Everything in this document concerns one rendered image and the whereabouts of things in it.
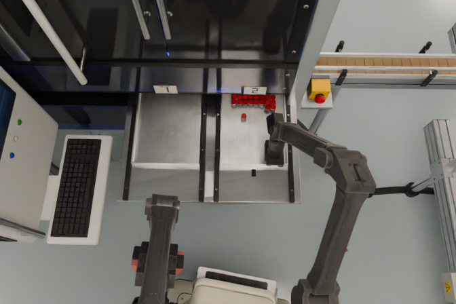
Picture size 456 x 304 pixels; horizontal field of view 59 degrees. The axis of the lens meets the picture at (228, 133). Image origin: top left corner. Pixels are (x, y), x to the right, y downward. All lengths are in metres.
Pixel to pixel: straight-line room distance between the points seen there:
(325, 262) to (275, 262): 1.36
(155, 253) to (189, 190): 0.68
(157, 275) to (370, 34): 2.53
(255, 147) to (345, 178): 0.72
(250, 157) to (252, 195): 0.15
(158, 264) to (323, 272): 0.42
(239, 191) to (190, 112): 0.38
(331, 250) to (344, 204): 0.13
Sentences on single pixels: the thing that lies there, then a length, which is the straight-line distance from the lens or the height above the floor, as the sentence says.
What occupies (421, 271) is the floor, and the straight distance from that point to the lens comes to 2.62.
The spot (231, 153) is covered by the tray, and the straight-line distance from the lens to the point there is 1.59.
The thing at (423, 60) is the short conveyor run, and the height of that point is 0.93.
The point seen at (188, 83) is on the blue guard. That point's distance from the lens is 1.51.
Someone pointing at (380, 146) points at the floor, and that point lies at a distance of 2.71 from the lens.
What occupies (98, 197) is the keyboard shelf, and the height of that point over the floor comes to 0.80.
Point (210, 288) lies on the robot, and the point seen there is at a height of 1.33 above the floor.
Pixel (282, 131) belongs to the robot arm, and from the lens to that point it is 1.30.
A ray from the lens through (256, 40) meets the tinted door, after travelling 1.29.
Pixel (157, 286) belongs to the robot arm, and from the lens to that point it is 0.86.
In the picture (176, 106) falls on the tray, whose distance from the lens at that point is 1.68.
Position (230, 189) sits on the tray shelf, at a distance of 1.55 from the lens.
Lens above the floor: 2.39
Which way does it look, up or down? 68 degrees down
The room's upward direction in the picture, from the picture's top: straight up
